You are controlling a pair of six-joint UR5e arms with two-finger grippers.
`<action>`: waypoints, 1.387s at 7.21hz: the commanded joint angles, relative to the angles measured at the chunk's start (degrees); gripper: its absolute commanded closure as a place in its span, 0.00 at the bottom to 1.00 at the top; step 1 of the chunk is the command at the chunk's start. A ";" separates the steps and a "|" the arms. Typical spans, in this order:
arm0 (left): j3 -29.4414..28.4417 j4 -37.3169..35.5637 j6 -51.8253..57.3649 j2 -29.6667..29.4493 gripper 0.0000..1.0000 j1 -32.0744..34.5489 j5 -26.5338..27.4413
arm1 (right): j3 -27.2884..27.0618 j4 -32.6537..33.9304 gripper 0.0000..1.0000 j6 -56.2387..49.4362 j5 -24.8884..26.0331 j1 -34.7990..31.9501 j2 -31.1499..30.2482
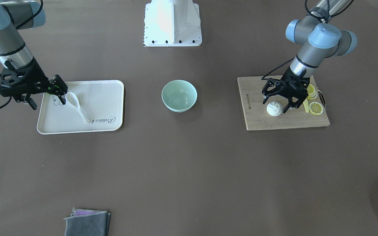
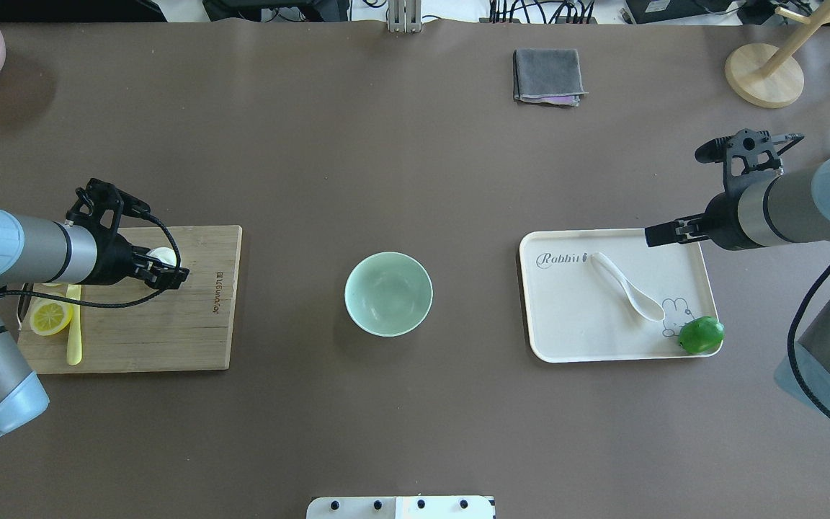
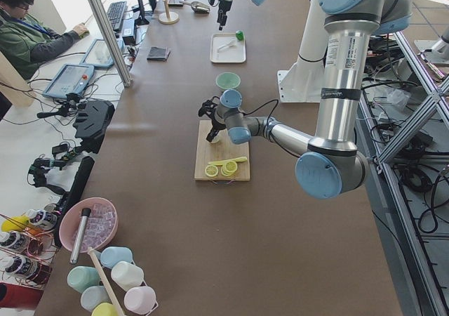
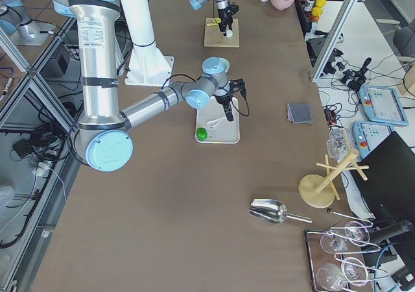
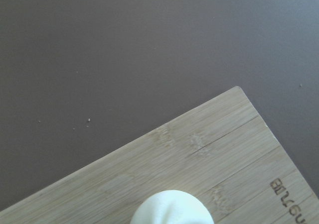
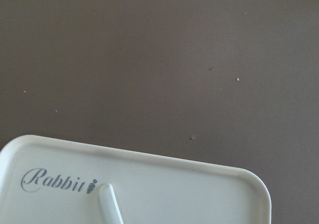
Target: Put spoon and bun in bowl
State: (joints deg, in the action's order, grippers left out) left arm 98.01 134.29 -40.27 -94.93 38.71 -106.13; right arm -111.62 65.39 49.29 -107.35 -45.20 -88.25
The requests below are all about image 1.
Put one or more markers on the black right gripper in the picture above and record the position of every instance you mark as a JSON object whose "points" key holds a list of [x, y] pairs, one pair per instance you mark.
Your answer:
{"points": [[36, 76]]}

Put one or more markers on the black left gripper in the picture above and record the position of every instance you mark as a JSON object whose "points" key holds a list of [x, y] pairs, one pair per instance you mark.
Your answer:
{"points": [[291, 86]]}

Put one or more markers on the white ceramic spoon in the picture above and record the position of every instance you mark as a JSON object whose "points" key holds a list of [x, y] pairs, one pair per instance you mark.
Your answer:
{"points": [[74, 101]]}

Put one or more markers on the white steamed bun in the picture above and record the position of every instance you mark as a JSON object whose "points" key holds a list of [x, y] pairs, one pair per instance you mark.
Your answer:
{"points": [[274, 109]]}

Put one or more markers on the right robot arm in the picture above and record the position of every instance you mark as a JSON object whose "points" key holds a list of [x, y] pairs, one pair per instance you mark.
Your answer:
{"points": [[14, 16]]}

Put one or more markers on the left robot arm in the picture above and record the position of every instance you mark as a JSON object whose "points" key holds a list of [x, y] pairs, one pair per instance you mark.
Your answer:
{"points": [[319, 41]]}

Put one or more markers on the light green bowl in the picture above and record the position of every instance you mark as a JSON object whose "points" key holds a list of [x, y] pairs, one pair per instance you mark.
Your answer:
{"points": [[179, 95]]}

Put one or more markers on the yellow plastic knife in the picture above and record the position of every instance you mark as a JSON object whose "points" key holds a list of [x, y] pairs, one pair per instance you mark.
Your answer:
{"points": [[306, 105]]}

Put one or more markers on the lemon slice upper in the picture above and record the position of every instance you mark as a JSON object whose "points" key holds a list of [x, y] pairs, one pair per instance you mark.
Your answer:
{"points": [[312, 92]]}

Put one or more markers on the lemon slice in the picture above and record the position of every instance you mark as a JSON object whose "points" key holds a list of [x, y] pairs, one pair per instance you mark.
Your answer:
{"points": [[316, 108], [312, 92]]}

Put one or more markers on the bamboo cutting board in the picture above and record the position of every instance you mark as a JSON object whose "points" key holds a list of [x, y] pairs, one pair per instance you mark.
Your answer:
{"points": [[269, 115]]}

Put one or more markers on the lemon slice lower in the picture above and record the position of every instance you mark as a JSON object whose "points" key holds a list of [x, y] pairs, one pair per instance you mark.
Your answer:
{"points": [[316, 108]]}

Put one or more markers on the cream rabbit tray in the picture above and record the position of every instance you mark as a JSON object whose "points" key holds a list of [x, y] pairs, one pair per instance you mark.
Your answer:
{"points": [[102, 101]]}

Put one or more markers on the folded grey cloth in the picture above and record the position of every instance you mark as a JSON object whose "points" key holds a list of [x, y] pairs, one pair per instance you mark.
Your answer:
{"points": [[86, 222]]}

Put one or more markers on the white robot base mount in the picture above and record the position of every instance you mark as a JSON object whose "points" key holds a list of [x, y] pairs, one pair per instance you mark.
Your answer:
{"points": [[172, 23]]}

